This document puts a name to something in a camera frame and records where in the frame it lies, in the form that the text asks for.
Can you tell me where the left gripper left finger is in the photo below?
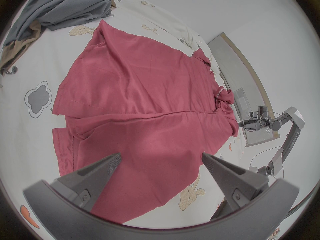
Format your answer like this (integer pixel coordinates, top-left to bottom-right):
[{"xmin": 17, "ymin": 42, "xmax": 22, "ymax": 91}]
[{"xmin": 51, "ymin": 153, "xmax": 122, "ymax": 212}]

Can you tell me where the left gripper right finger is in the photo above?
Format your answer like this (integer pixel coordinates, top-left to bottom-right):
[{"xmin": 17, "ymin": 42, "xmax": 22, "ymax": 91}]
[{"xmin": 201, "ymin": 152, "xmax": 270, "ymax": 209}]

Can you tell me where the bed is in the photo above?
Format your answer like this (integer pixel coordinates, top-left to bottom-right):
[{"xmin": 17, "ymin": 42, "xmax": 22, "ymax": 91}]
[{"xmin": 0, "ymin": 0, "xmax": 281, "ymax": 234}]

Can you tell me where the red garment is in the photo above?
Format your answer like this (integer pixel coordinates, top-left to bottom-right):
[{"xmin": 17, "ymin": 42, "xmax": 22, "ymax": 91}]
[{"xmin": 51, "ymin": 19, "xmax": 239, "ymax": 226}]

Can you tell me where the tan garment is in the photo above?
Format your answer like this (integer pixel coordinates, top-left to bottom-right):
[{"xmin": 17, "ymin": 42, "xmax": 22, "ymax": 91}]
[{"xmin": 0, "ymin": 0, "xmax": 117, "ymax": 76}]

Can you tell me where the grey garment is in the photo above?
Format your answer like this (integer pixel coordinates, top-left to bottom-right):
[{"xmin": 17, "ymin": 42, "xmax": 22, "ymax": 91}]
[{"xmin": 4, "ymin": 0, "xmax": 113, "ymax": 47}]

